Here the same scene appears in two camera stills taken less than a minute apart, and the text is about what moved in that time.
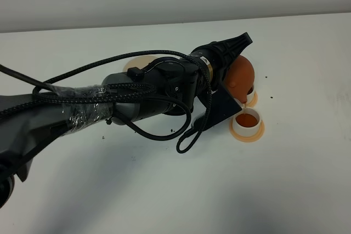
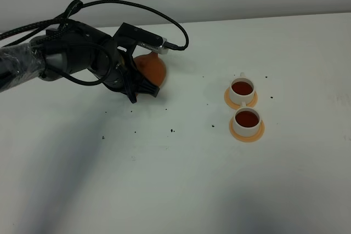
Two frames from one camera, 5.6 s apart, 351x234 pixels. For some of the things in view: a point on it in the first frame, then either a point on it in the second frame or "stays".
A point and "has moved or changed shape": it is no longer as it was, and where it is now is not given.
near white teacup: [246, 122] stays
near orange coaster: [248, 138] stays
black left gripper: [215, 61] to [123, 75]
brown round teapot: [240, 77] has moved or changed shape
